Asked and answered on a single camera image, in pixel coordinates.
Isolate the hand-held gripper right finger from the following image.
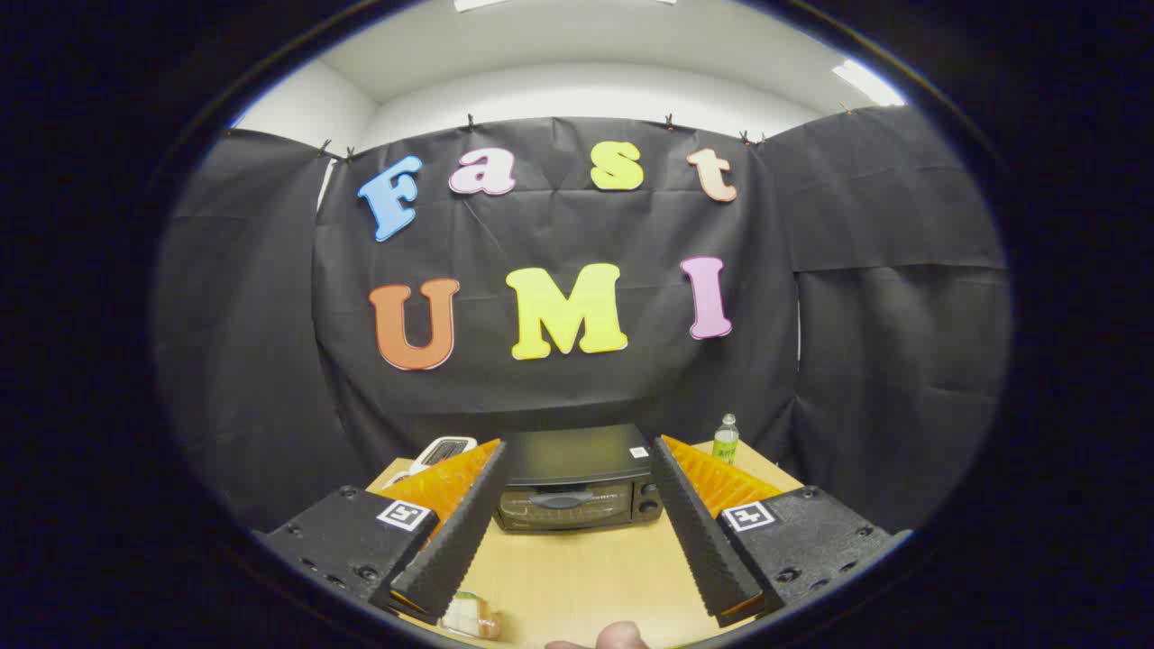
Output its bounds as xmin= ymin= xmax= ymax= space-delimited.
xmin=651 ymin=435 xmax=911 ymax=629

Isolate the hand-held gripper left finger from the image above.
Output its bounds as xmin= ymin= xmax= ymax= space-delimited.
xmin=255 ymin=439 xmax=508 ymax=623

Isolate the toast sandwich with lettuce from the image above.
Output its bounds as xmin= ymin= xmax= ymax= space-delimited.
xmin=437 ymin=590 xmax=503 ymax=641

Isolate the black toaster oven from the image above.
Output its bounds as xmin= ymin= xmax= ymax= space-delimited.
xmin=491 ymin=424 xmax=665 ymax=535

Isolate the white pop-up toaster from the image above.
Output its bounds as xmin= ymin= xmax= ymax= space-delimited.
xmin=408 ymin=436 xmax=479 ymax=476

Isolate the green label plastic bottle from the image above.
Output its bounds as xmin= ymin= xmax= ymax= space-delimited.
xmin=712 ymin=414 xmax=741 ymax=466

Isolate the black backdrop cloth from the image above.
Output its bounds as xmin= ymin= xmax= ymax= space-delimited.
xmin=153 ymin=106 xmax=1012 ymax=533

